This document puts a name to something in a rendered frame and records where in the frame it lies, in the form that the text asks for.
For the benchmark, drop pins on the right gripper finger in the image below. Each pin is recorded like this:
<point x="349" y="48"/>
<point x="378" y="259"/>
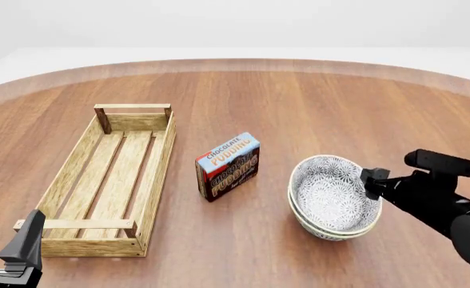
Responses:
<point x="371" y="189"/>
<point x="377" y="174"/>

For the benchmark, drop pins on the patterned black-white bowl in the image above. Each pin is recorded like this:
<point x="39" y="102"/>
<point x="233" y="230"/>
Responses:
<point x="331" y="192"/>
<point x="331" y="236"/>

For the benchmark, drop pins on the chocolate pudding box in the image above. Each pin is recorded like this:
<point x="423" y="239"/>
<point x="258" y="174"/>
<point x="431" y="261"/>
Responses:
<point x="229" y="177"/>

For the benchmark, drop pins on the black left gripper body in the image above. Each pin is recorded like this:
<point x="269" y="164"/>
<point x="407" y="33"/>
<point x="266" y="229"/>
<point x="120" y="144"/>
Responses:
<point x="7" y="277"/>

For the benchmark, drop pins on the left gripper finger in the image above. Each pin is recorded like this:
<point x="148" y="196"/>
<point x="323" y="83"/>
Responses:
<point x="25" y="240"/>

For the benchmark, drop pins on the wooden slat tray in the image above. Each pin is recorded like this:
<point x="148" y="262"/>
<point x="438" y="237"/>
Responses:
<point x="115" y="168"/>

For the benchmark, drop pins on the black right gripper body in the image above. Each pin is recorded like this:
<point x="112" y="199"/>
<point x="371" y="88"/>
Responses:
<point x="393" y="189"/>

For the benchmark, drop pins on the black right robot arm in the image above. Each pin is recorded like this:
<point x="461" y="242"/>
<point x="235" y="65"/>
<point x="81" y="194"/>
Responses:
<point x="451" y="216"/>

